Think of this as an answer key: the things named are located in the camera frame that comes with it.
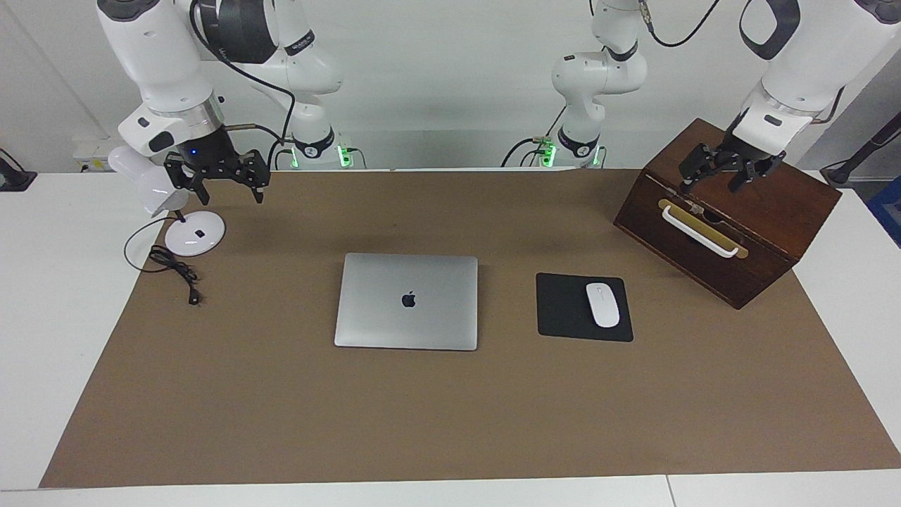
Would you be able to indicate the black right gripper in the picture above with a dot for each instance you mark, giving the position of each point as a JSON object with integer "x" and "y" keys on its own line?
{"x": 211, "y": 155}

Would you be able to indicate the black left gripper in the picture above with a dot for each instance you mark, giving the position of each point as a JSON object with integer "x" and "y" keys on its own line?
{"x": 739, "y": 156}

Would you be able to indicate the silver laptop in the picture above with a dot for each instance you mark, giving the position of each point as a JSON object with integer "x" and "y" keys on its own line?
{"x": 394, "y": 317}

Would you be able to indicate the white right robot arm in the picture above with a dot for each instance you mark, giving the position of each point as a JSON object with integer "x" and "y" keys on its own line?
{"x": 155, "y": 56}

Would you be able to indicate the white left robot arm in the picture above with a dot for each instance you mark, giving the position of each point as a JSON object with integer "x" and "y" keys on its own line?
{"x": 598, "y": 74}

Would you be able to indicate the white desk lamp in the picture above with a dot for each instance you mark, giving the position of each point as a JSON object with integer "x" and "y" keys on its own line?
{"x": 193, "y": 239}

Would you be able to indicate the dark brown wooden box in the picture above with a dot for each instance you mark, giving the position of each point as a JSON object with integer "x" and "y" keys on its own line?
{"x": 781, "y": 218}

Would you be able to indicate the black tripod stand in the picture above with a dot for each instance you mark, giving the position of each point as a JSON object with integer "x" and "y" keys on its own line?
{"x": 841, "y": 172}

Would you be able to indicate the blue crate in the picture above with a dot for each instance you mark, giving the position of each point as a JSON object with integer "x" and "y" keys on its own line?
{"x": 888, "y": 211}

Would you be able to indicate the white computer mouse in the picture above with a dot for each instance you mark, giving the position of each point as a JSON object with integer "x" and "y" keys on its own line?
{"x": 603, "y": 306}

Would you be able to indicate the black stand base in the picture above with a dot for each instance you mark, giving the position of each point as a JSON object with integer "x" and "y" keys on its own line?
{"x": 14, "y": 182}

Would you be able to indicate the black mouse pad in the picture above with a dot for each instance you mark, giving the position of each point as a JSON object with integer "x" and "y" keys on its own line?
{"x": 559, "y": 310}

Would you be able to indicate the brown table mat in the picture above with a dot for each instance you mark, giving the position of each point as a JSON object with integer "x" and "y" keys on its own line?
{"x": 422, "y": 422}

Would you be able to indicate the white wall socket strip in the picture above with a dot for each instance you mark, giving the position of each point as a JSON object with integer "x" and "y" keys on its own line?
{"x": 91, "y": 151}

